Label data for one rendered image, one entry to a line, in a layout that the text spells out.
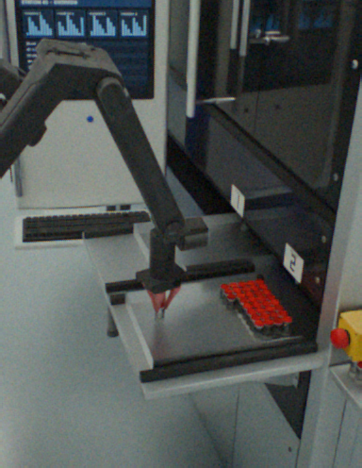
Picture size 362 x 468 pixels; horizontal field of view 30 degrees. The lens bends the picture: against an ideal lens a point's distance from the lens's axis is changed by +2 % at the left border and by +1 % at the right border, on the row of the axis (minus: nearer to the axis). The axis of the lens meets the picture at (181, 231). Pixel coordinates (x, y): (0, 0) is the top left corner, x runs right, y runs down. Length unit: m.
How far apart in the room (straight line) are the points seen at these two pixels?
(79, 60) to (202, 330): 0.72
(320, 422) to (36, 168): 1.17
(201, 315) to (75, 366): 1.31
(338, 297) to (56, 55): 0.73
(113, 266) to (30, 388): 1.09
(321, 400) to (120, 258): 0.64
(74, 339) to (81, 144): 1.08
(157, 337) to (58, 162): 0.86
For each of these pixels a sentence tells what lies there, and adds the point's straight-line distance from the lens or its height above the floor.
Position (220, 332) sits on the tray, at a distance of 1.54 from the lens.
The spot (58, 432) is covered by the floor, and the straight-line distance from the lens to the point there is 2.57.
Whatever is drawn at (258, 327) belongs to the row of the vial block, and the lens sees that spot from 1.50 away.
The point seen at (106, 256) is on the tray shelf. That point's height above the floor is 0.88.
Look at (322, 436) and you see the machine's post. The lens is 1.65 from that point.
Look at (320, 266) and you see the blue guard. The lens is 1.45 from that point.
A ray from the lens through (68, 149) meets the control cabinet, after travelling 2.17.
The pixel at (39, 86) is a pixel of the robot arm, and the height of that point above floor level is 1.50.
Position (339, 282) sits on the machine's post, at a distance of 1.39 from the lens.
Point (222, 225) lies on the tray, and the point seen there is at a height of 0.88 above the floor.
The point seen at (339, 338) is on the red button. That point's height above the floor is 1.01.
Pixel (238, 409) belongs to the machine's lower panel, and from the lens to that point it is 2.08.
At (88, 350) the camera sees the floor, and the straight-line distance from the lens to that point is 2.91.
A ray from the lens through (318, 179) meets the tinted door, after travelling 1.44.
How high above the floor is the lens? 1.80
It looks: 28 degrees down
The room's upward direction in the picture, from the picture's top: 3 degrees clockwise
